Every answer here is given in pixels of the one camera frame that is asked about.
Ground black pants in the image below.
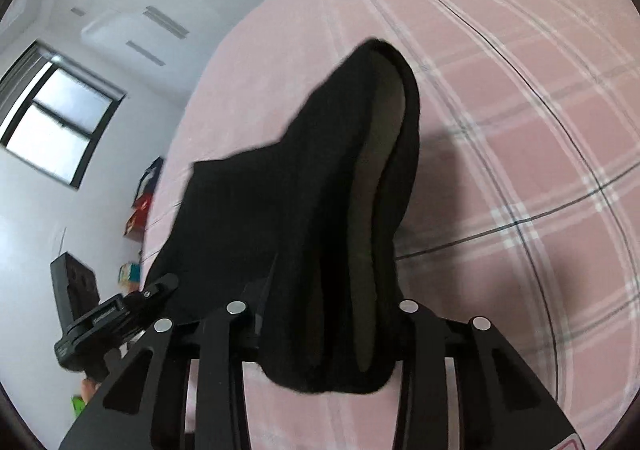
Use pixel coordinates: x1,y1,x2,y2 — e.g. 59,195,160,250
141,38,421,396

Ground teal cardboard box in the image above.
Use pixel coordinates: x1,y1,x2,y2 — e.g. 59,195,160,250
118,261,144,291

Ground black framed window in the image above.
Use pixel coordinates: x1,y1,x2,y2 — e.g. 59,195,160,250
0,40,126,190

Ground bed with pink plaid sheet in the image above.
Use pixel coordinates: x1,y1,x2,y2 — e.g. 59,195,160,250
140,0,640,450

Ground red gift bag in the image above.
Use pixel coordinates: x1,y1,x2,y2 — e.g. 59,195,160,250
123,210,148,238
131,193,153,222

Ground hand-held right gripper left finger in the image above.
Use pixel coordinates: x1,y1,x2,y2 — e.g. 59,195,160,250
59,254,279,450

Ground dark blue gift bag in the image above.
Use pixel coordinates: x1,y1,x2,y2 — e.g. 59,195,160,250
135,156,165,201

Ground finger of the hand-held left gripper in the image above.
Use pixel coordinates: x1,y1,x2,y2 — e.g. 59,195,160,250
131,273,180,313

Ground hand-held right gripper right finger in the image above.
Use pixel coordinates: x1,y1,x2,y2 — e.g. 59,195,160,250
392,299,583,450

